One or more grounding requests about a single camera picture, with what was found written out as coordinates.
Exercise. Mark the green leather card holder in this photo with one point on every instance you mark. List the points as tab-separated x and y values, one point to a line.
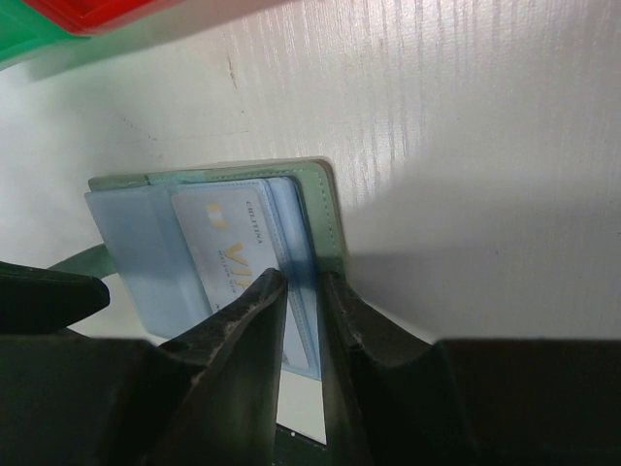
144	245

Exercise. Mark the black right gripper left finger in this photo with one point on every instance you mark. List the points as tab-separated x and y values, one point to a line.
207	397

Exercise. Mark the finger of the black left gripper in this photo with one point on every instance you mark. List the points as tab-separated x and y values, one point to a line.
40	302

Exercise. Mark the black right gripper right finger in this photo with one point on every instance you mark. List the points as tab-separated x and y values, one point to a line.
392	399

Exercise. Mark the red bin middle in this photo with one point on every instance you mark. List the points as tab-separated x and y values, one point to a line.
87	18

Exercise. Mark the green plastic bin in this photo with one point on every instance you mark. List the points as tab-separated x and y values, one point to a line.
25	33

